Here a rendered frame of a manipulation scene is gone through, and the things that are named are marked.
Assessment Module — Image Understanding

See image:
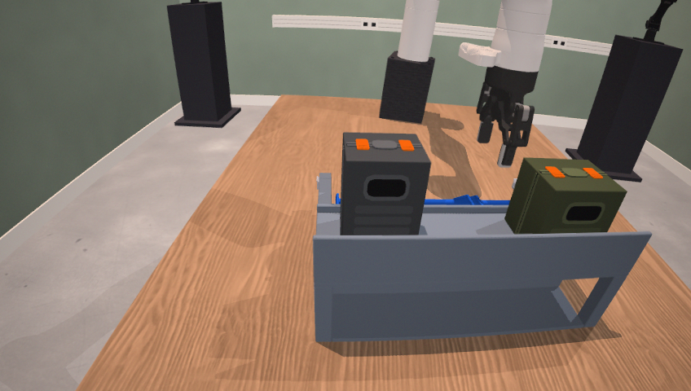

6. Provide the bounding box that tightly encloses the olive green case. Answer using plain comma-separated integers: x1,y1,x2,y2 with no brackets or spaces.
504,157,627,234

